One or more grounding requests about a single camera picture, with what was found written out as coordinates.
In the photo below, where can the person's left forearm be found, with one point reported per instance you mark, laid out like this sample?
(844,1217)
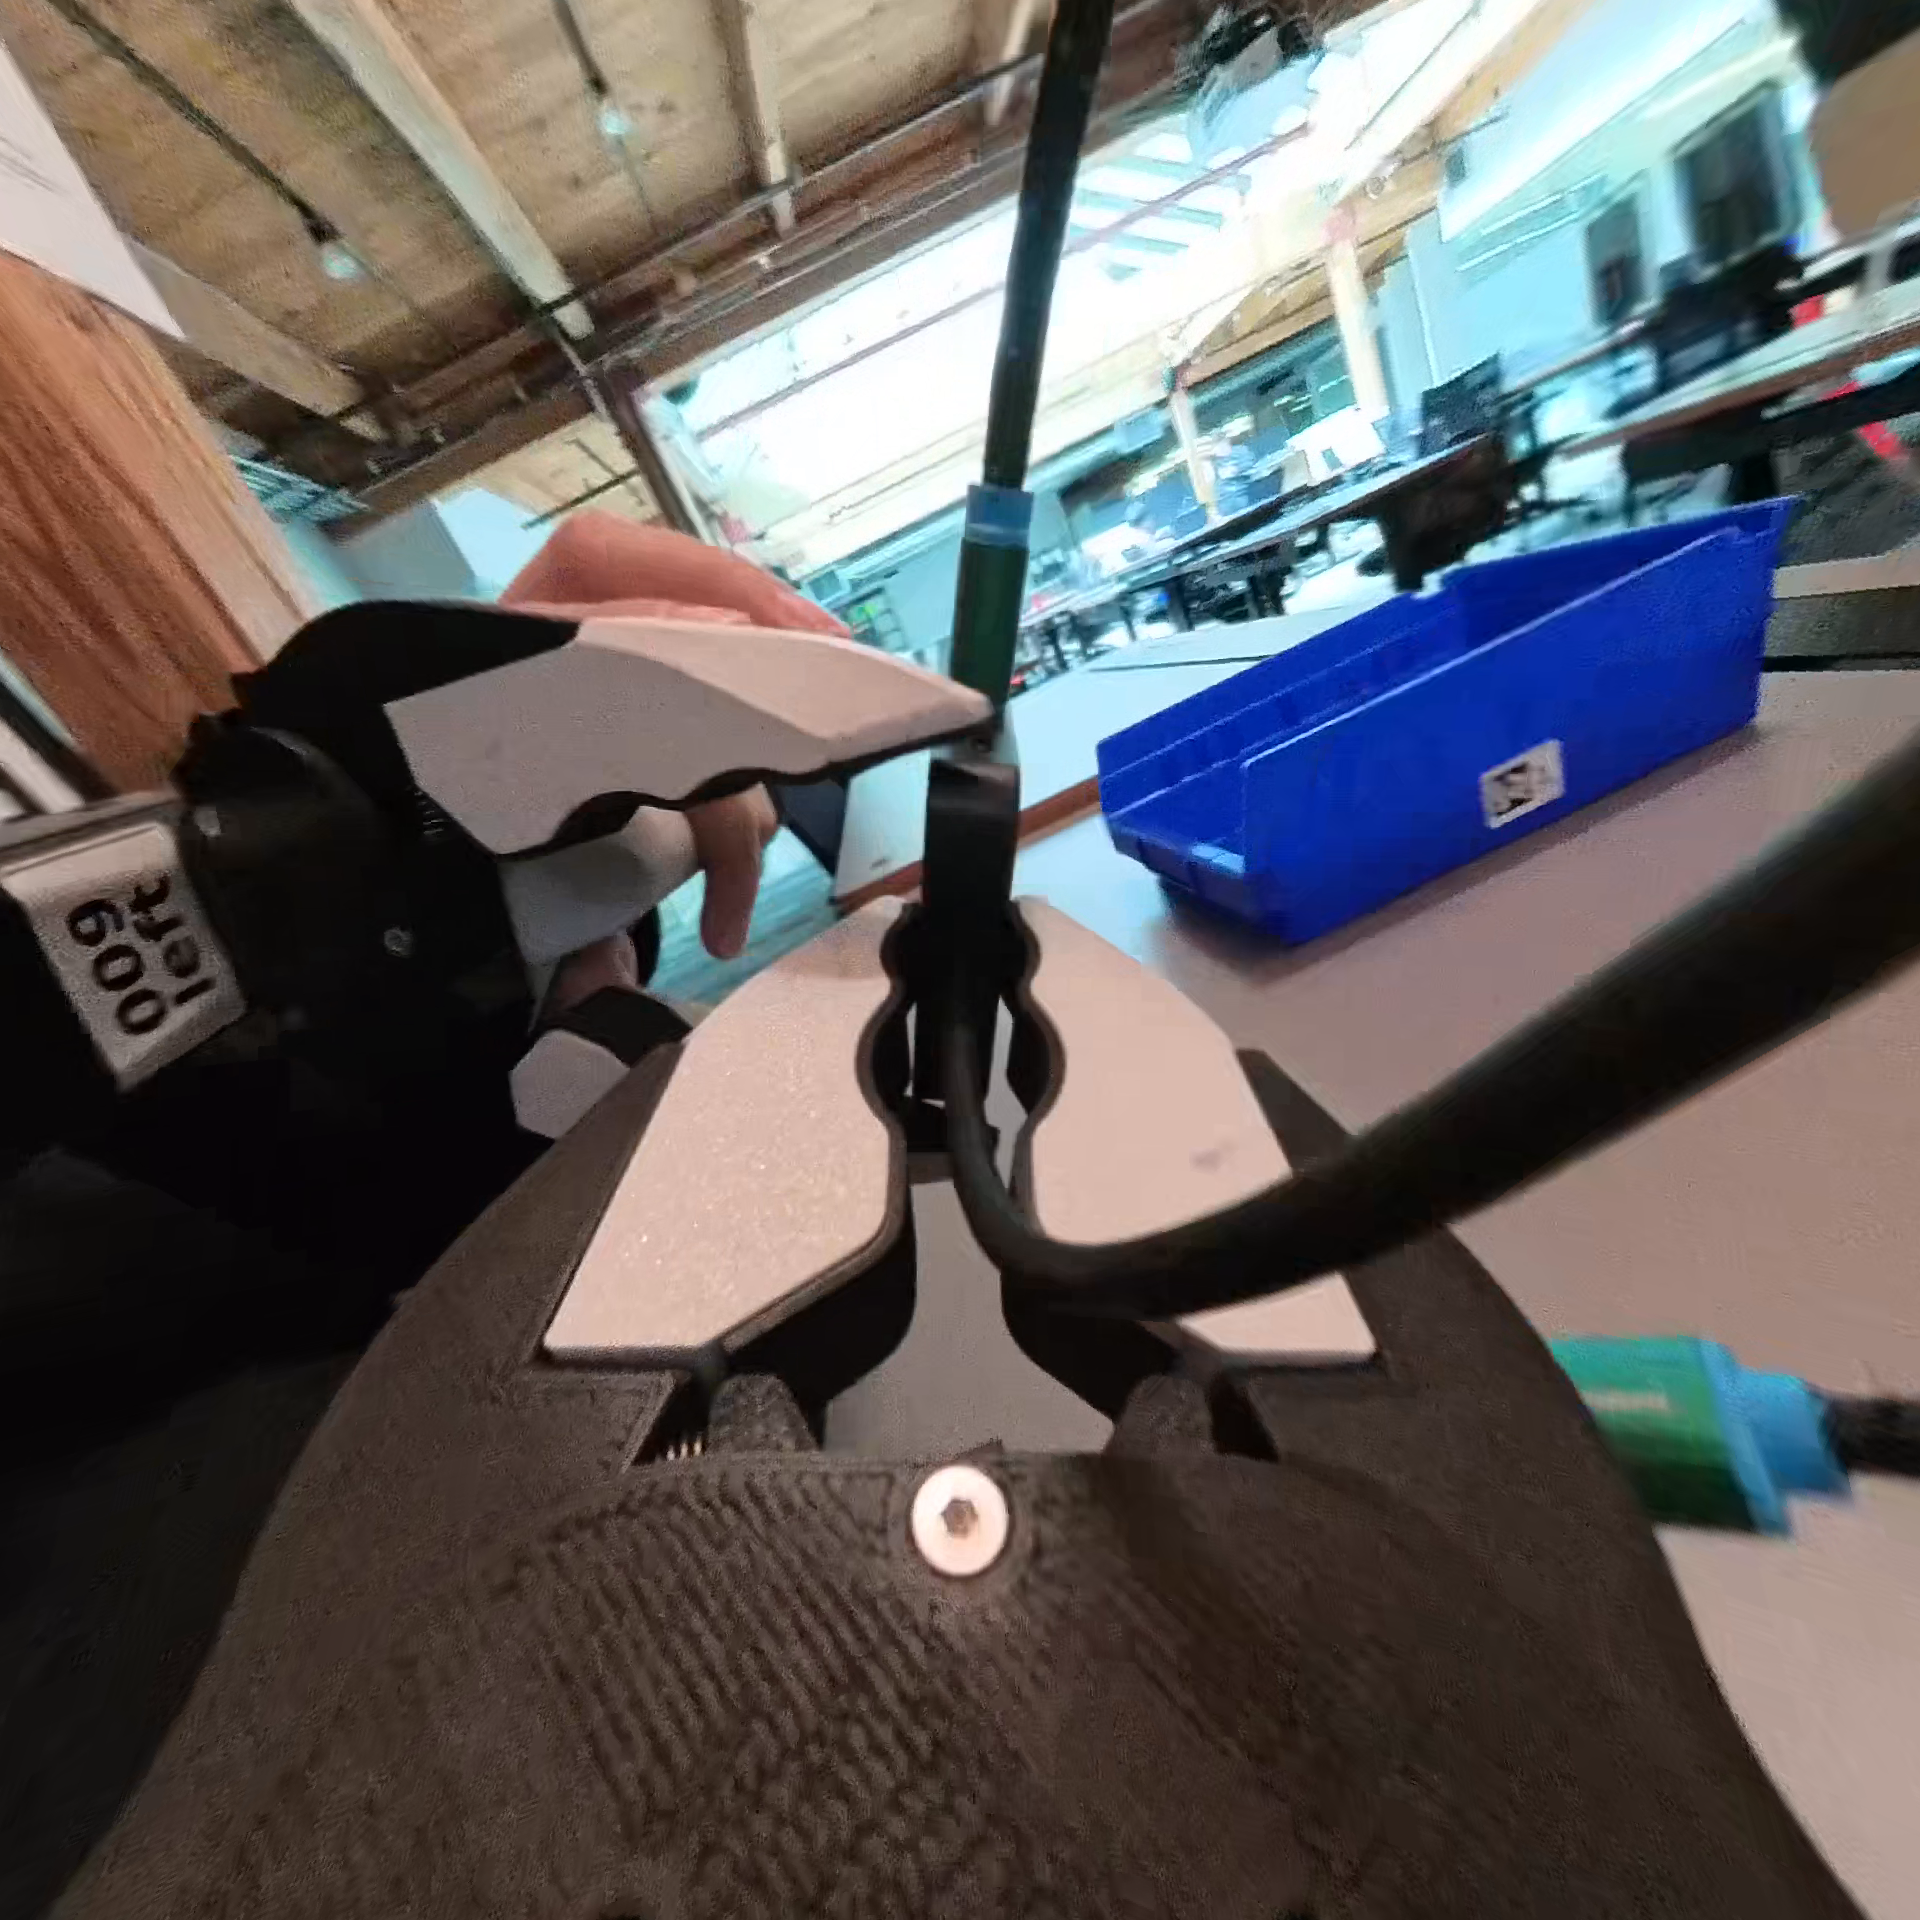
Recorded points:
(182,1231)

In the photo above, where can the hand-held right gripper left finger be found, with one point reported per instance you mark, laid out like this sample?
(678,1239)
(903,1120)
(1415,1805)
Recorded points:
(751,1142)

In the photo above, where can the person's left hand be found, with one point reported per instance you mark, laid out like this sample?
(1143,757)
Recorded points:
(661,580)

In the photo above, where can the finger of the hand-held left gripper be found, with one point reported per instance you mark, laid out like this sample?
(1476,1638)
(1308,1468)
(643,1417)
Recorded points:
(676,705)
(599,885)

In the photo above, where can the wooden pillar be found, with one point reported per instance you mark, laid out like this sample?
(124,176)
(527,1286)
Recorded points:
(107,525)

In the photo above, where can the grey desk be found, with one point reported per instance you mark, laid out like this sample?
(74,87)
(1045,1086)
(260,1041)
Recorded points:
(1800,1170)

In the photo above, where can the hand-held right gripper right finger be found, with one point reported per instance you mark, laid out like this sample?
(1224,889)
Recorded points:
(1142,1079)

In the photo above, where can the blue bin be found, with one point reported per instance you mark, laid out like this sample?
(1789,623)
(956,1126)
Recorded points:
(1350,810)

